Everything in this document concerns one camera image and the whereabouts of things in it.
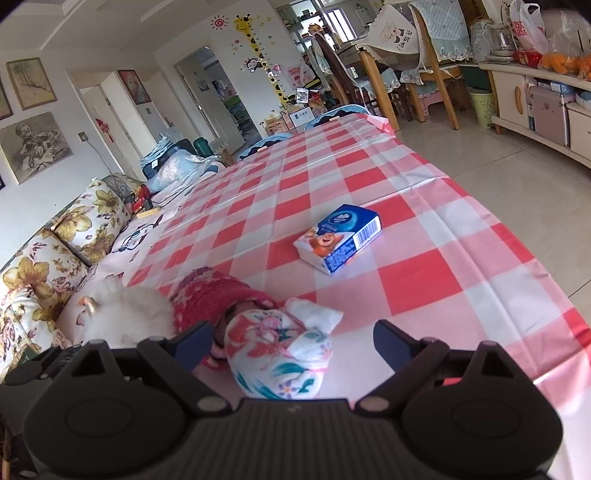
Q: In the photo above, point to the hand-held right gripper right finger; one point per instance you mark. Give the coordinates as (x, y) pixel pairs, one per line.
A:
(390, 344)

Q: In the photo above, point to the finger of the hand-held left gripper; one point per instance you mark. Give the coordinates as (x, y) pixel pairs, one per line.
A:
(51, 363)

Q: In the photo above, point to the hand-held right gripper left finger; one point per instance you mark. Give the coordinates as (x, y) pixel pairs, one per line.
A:
(194, 342)

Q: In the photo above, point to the red floral cloth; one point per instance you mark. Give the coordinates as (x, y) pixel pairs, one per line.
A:
(207, 295)

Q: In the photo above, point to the white fluffy plush toy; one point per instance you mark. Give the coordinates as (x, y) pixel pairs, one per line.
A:
(127, 316)

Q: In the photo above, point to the floral cloth bundle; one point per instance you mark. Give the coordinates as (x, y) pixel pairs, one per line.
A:
(272, 355)

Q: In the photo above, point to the blue tissue packet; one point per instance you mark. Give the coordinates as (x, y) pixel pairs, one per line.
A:
(339, 240)

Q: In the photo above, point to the floral sofa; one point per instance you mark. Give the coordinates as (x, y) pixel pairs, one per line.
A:
(41, 277)

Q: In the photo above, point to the red checked tablecloth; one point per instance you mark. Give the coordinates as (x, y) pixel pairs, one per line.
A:
(415, 230)

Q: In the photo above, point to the pink printed sofa sheet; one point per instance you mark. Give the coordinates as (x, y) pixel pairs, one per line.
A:
(138, 237)

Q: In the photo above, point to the red toy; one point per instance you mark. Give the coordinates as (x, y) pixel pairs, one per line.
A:
(141, 203)

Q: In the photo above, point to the pile of blue bags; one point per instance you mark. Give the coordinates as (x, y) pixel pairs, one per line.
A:
(178, 164)

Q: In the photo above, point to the child sketch poster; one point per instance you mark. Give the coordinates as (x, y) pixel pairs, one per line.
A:
(34, 147)

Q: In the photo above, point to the red knot ornament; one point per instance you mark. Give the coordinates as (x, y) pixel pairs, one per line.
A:
(105, 127)

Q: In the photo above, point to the pink stool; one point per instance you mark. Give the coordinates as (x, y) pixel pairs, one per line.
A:
(430, 105)

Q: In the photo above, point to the white cardboard box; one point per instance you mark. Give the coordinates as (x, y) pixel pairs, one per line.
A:
(301, 116)

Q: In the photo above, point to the green patterned waste bin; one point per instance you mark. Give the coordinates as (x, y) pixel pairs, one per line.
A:
(482, 110)

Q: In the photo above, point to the wooden dining table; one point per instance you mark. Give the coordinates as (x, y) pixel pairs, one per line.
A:
(378, 87)

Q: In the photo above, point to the framed portrait picture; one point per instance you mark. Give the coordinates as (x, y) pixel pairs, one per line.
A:
(134, 86)

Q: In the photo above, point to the framed flower sketch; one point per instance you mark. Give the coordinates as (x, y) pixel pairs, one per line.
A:
(3, 99)

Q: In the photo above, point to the cream TV cabinet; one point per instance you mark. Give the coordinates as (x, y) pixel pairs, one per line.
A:
(512, 99)

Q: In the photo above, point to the pink box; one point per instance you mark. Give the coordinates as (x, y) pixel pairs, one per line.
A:
(549, 117)

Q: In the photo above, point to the framed tree sketch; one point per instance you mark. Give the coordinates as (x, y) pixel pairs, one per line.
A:
(31, 83)

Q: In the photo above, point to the dining chair brown cover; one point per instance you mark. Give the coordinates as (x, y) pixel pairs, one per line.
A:
(333, 64)

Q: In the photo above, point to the wooden chair teal cover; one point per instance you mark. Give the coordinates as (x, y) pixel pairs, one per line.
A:
(436, 55)

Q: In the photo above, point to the giraffe height chart sticker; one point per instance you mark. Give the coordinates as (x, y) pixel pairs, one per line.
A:
(258, 50)

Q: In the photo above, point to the white printed cloth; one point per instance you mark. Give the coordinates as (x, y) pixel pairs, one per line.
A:
(395, 32)

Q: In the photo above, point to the glass jar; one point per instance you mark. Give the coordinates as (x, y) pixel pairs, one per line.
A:
(501, 36)

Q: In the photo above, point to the bag of oranges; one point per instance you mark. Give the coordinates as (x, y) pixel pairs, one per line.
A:
(559, 62)
(585, 69)

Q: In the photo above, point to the white plastic bag red print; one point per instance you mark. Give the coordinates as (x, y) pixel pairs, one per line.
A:
(527, 23)

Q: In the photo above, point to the monkey wall sticker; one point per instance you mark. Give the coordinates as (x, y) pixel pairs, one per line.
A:
(251, 64)

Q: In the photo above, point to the sun wall sticker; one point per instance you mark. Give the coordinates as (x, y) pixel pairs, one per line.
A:
(219, 22)

